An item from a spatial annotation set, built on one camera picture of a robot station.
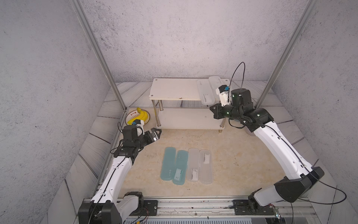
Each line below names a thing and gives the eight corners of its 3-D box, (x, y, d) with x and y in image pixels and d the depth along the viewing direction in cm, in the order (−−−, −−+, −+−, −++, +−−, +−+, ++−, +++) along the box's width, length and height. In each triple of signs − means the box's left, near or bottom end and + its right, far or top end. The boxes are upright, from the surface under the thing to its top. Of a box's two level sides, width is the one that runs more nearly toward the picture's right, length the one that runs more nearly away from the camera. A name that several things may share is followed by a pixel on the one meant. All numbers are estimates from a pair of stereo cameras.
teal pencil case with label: (172, 184, 84) (172, 182, 82) (177, 151, 97) (176, 150, 96) (185, 185, 83) (185, 184, 81) (188, 152, 97) (188, 151, 95)
